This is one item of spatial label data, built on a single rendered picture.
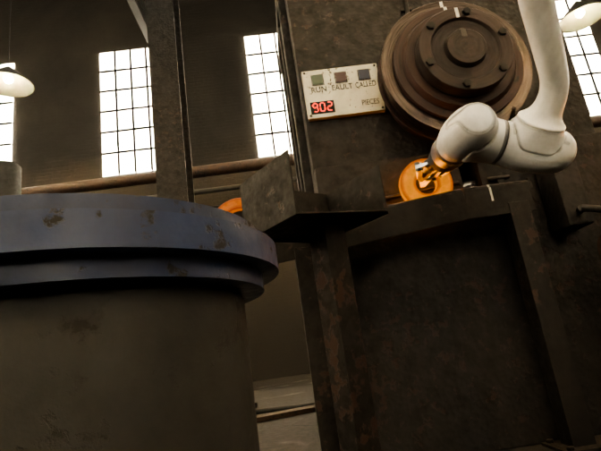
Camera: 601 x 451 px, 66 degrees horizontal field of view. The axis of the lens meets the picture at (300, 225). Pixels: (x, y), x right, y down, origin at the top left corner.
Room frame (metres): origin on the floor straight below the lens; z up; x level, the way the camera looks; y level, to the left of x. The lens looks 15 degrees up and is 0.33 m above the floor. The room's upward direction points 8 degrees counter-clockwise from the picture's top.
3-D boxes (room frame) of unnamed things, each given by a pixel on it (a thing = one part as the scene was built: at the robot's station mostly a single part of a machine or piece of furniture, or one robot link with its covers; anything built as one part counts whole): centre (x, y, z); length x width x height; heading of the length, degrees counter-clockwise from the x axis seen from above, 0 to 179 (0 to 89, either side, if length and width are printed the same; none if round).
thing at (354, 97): (1.41, -0.21, 1.15); 0.26 x 0.02 x 0.18; 92
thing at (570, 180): (1.34, -0.78, 0.68); 0.11 x 0.08 x 0.24; 2
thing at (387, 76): (1.32, -0.55, 1.11); 0.47 x 0.06 x 0.47; 92
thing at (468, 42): (1.22, -0.55, 1.11); 0.28 x 0.06 x 0.28; 92
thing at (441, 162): (1.07, -0.39, 0.75); 0.09 x 0.06 x 0.09; 93
